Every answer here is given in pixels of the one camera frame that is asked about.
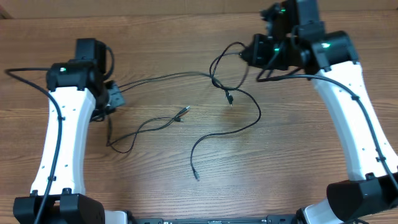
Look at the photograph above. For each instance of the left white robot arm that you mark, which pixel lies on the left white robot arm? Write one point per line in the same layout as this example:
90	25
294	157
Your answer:
79	92

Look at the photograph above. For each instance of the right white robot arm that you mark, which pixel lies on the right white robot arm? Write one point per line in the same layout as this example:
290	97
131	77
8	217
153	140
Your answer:
298	44

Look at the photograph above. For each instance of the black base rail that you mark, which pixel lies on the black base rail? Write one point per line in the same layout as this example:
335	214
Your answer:
214	220

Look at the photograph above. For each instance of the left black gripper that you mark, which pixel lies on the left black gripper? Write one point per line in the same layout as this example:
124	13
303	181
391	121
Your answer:
115	98

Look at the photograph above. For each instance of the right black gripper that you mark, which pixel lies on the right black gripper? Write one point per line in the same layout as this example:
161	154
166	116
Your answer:
257	50

